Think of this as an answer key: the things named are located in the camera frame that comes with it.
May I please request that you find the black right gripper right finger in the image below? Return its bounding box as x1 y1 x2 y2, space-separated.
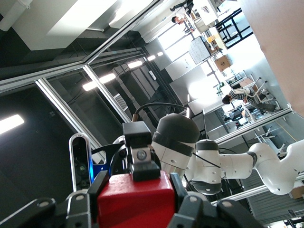
169 172 265 228

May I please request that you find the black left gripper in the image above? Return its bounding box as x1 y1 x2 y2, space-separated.
109 121 162 182

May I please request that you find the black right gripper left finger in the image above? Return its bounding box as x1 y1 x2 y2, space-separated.
0 170 110 228

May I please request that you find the red wooden block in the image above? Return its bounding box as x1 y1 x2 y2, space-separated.
96 170 177 228

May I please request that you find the ceiling light panel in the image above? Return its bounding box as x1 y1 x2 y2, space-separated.
0 114 25 135
127 60 143 69
82 73 117 92

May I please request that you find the whiteboard with writing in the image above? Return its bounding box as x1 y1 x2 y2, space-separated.
188 35 210 65

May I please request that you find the person in striped shirt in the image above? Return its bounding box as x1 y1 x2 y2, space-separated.
221 87 277 113

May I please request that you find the cardboard box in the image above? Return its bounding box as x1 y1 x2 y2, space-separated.
214 55 233 72

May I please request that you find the seated person white shirt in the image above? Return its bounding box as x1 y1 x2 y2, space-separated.
169 0 194 27

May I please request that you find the black left wrist camera cable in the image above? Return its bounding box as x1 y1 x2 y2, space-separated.
132 102 189 123

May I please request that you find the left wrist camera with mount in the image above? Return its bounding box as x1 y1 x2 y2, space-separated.
68 133 108 192

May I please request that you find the aluminium enclosure frame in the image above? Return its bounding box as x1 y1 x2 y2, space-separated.
0 0 294 164

